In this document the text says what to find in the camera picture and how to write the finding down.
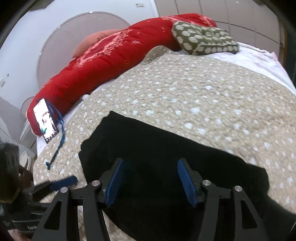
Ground black pants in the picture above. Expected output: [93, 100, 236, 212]
[79, 111, 295, 240]

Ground smartphone with lit screen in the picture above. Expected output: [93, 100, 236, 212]
[33, 98, 58, 144]

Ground beige dotted quilt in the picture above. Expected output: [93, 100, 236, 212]
[33, 45, 296, 241]

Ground round white headboard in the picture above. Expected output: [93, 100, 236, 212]
[37, 11, 130, 89]

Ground pink pillow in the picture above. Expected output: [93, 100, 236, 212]
[73, 29, 120, 58]

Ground red floral comforter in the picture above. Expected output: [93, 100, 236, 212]
[27, 13, 217, 136]

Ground olive patterned cushion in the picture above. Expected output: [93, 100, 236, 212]
[171, 21, 239, 56]

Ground white wardrobe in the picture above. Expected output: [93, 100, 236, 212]
[155, 0, 286, 63]

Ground blue lanyard cord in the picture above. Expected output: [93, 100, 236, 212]
[45, 101, 67, 171]

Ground wall switch plate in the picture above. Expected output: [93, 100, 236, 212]
[135, 3, 144, 8]

